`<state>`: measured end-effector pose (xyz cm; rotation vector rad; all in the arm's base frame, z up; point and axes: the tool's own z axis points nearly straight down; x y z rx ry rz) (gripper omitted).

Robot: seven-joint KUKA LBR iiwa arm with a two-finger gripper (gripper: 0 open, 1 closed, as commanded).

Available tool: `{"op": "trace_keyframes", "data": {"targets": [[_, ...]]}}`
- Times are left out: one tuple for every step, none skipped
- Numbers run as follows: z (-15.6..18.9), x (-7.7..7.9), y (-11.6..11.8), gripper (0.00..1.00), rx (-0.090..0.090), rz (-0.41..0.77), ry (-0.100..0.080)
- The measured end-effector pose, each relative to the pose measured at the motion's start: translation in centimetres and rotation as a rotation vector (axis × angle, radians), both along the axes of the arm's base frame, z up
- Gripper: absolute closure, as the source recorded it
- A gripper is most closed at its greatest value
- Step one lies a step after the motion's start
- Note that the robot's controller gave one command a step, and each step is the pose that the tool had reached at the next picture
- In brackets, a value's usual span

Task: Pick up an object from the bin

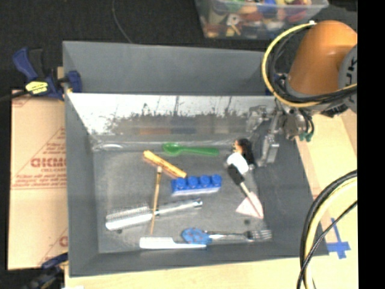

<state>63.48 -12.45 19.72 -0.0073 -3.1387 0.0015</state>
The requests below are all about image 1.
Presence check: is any brown cardboard board red print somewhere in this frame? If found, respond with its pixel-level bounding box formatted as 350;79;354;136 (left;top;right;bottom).
7;89;70;270

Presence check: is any black cylinder on white bracket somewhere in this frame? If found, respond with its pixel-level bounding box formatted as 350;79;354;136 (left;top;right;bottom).
320;104;343;117

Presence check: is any silver hair brush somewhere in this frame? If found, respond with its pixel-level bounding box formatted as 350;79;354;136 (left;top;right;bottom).
105;198;203;232

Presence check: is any orange flat comb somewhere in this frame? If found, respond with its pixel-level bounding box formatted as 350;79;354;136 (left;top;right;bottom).
143;150;188;179

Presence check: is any blue-handled metal fork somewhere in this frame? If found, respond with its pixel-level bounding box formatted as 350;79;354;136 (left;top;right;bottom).
180;228;273;245

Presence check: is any black-haired doll in white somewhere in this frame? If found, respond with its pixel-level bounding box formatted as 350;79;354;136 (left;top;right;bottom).
226;138;258;175

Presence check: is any grey metal bin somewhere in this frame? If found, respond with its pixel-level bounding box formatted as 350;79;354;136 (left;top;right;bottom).
62;40;329;276

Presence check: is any blue studded building block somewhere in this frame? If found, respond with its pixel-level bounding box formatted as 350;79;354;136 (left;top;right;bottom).
170;173;223;197

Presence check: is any thin wooden stick brush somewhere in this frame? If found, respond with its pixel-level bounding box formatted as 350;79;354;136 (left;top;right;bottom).
149;166;164;235

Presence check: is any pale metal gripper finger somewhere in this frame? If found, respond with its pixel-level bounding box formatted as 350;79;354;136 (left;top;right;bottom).
247;105;273;132
259;134;281;167

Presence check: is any black-handled triangular trowel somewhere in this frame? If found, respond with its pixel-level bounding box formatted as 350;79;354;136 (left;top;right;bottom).
227;163;265;220

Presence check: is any green plastic spoon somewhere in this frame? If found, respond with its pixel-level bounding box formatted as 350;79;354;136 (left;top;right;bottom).
162;142;220;158

